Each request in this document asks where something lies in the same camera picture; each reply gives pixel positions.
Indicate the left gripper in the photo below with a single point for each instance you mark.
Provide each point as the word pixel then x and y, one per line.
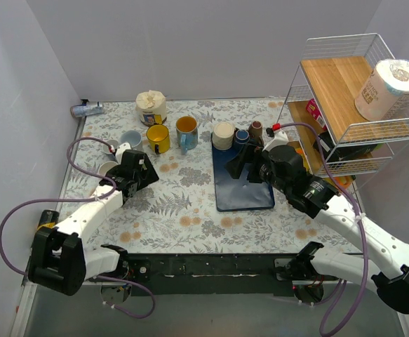
pixel 141 172

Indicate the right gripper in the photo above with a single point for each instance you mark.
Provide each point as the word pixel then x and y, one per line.
pixel 250 166

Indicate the dark blue small mug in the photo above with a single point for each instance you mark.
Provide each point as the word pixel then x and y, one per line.
pixel 241 137

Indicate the grey blue mug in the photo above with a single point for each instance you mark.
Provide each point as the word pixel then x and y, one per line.
pixel 133 138

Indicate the white round mug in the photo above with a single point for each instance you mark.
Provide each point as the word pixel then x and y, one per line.
pixel 106 167

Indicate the cream upside-down mug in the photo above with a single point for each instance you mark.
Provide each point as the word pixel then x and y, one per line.
pixel 223 134

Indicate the grey white mug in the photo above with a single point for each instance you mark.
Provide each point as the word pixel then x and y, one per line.
pixel 110 147

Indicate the yellow mug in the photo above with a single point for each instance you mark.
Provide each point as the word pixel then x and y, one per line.
pixel 159 138

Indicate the brown mug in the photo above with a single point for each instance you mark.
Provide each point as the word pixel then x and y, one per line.
pixel 255 130

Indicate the light blue patterned mug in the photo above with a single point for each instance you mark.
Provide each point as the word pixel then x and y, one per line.
pixel 187 133

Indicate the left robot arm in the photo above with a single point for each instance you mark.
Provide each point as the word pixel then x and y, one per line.
pixel 60 261

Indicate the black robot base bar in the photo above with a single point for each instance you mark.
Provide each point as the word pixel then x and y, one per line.
pixel 214 273

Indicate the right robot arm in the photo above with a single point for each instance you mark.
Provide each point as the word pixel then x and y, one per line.
pixel 384 264

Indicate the dark blue tray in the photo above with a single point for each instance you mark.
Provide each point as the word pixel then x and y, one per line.
pixel 238 194

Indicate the orange yellow box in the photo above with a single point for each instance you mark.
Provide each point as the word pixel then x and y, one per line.
pixel 305 163

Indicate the plastic bottle in corner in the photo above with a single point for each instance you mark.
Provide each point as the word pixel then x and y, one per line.
pixel 86 109

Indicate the black green package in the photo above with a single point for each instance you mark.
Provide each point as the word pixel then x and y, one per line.
pixel 332 153

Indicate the pink box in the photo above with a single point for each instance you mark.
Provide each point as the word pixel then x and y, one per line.
pixel 313 110

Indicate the black can yellow label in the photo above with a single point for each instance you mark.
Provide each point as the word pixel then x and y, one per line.
pixel 49 219

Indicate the orange box front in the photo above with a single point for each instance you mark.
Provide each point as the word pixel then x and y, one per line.
pixel 343 181

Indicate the wrapped toilet paper roll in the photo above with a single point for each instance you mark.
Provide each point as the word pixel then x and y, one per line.
pixel 386 91

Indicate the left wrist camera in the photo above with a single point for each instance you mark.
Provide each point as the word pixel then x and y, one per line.
pixel 120 151

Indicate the white wire shelf rack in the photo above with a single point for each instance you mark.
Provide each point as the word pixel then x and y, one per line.
pixel 332 71

